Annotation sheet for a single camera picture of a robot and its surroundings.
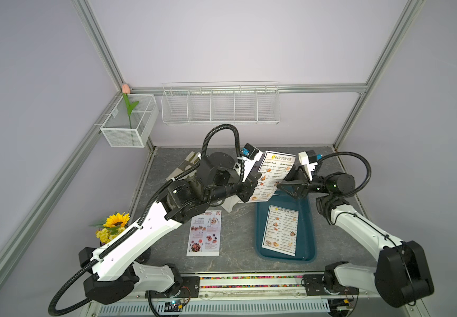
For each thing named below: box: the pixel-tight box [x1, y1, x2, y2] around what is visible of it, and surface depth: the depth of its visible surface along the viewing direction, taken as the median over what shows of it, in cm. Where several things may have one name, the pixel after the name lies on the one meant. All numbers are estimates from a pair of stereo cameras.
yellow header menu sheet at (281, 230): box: [261, 204, 300, 257], surface depth 88 cm
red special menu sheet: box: [186, 210, 222, 257], surface depth 88 cm
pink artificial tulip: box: [121, 83, 140, 129], surface depth 92 cm
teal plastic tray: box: [256, 190, 316, 263], surface depth 85 cm
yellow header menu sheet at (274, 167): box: [248, 150, 296, 203], surface depth 62 cm
